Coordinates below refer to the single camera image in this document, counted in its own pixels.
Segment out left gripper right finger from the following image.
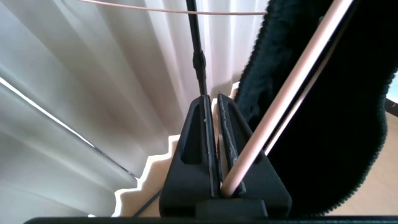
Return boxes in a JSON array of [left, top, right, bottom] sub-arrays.
[[216, 93, 293, 218]]

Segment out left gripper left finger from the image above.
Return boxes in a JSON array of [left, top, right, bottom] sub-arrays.
[[159, 95, 220, 218]]

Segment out black shorts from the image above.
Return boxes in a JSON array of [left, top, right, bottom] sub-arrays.
[[233, 0, 398, 217]]

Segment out black clothes rack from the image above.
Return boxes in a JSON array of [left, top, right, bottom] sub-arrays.
[[132, 0, 208, 218]]

